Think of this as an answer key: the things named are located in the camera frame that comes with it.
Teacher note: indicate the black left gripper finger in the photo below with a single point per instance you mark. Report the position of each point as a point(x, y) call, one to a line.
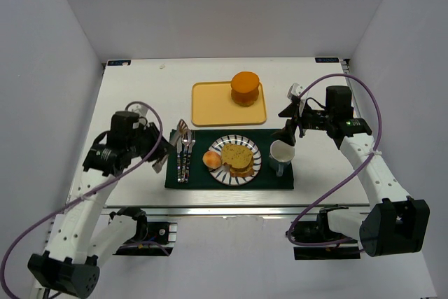
point(164, 148)
point(152, 132)

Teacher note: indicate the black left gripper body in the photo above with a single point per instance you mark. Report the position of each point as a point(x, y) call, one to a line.
point(158, 145)

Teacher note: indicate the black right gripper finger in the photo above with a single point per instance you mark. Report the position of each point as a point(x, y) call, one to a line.
point(287, 133)
point(292, 110)

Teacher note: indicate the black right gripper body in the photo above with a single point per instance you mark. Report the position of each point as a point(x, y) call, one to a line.
point(298, 119)

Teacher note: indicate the silver metal tongs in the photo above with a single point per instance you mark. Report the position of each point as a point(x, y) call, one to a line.
point(181, 130)

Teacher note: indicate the bread slice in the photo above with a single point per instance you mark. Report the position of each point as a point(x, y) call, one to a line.
point(236, 156)
point(244, 172)

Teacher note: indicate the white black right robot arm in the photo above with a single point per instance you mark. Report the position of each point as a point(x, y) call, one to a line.
point(396, 222)

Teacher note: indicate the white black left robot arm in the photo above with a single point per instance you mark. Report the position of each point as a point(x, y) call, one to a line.
point(71, 262)

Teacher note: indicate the orange round bread loaf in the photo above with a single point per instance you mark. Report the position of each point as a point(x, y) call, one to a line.
point(245, 88)

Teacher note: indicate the white blue ceramic mug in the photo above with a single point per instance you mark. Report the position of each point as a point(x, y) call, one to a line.
point(280, 156)

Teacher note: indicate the dark green placemat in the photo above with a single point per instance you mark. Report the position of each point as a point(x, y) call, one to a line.
point(201, 179)

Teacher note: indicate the right blue table label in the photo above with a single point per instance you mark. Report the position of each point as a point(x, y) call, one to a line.
point(327, 60)

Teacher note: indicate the blue table label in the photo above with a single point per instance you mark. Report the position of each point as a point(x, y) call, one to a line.
point(118, 63)
point(327, 60)

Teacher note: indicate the white blue striped plate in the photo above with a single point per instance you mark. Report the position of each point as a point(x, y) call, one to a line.
point(222, 174)

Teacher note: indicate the yellow plastic tray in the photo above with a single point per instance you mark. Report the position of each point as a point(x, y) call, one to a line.
point(212, 106)

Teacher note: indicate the left blue table label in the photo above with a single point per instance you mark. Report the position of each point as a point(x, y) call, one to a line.
point(118, 63)

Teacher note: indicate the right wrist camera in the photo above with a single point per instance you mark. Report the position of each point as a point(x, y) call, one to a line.
point(295, 90)

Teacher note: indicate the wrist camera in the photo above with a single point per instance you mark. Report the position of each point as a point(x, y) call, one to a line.
point(138, 107)
point(295, 90)

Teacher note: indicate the knife with patterned handle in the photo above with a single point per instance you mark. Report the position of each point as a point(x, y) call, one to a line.
point(179, 160)

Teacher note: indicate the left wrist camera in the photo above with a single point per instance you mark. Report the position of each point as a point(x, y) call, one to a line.
point(138, 107)

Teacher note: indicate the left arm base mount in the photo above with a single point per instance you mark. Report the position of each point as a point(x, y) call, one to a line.
point(151, 238)

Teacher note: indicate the aluminium table edge rail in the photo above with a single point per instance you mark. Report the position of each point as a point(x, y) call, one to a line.
point(224, 211)

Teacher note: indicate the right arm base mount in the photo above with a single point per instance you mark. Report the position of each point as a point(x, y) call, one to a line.
point(325, 244)

